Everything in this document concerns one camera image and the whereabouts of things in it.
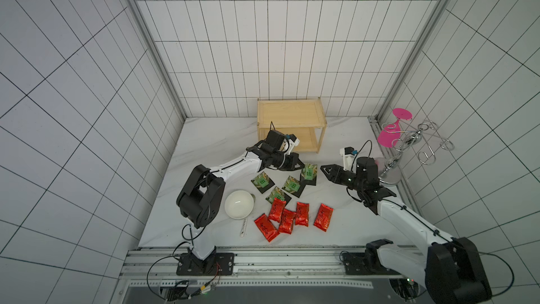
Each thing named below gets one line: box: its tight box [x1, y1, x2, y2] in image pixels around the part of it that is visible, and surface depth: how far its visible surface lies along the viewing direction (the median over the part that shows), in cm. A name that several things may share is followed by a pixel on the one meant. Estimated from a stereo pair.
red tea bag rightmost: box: [313, 203, 334, 233], surface depth 83 cm
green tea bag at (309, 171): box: [300, 163, 318, 181], surface depth 87 cm
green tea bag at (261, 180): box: [250, 171, 270, 188], surface depth 97 cm
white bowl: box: [224, 190, 255, 220], surface depth 85 cm
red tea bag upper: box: [268, 197, 287, 224], surface depth 85 cm
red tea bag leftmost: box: [253, 212, 280, 243], surface depth 82 cm
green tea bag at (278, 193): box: [265, 185, 292, 205], surface depth 91 cm
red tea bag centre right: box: [295, 201, 310, 228], surface depth 84 cm
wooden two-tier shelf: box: [256, 97, 327, 154], surface depth 97 cm
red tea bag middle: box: [278, 208, 297, 235], surface depth 83 cm
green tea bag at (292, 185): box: [281, 175, 301, 194], surface depth 94 cm
